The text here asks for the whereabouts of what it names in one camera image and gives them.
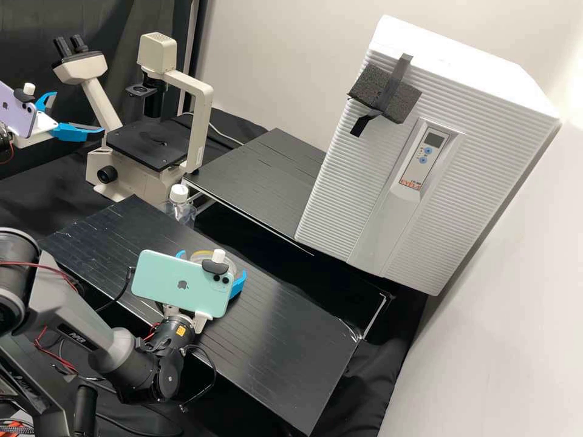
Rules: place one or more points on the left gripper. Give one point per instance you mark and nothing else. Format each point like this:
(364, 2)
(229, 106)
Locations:
(43, 125)

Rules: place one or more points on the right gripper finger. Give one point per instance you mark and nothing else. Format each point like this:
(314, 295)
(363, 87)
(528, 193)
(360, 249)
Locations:
(239, 284)
(181, 254)

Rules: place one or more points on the petri dish lid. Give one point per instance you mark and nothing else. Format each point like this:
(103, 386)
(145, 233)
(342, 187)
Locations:
(200, 256)

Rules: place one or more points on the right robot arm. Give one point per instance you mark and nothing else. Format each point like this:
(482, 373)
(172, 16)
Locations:
(45, 291)

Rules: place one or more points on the white-capped bottle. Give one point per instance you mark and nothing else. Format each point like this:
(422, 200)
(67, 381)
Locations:
(181, 205)

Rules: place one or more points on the black platform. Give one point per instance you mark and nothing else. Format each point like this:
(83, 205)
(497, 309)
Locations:
(273, 346)
(255, 182)

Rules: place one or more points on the cream microscope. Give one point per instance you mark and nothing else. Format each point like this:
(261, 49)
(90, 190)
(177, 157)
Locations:
(136, 177)

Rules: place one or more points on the incubator door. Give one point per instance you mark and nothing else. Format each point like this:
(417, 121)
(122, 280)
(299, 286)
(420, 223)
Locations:
(364, 205)

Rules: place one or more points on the white incubator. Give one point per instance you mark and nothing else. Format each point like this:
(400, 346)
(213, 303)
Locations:
(478, 59)

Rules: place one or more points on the right wrist camera phone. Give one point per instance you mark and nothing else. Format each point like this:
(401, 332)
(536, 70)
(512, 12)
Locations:
(177, 282)

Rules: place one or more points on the wrist camera phone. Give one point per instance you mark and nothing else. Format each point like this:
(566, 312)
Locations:
(177, 282)
(13, 111)

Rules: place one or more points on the left wrist camera phone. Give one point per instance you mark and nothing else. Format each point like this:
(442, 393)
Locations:
(13, 111)

